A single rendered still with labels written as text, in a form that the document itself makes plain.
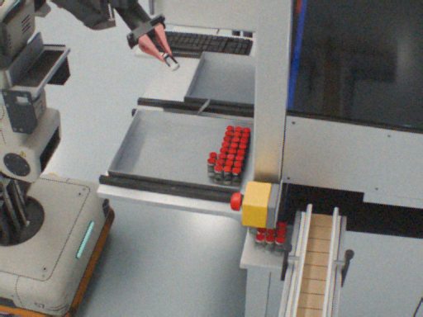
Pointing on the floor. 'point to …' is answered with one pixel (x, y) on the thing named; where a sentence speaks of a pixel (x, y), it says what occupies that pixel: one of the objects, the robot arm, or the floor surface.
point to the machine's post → (269, 117)
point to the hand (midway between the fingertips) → (165, 56)
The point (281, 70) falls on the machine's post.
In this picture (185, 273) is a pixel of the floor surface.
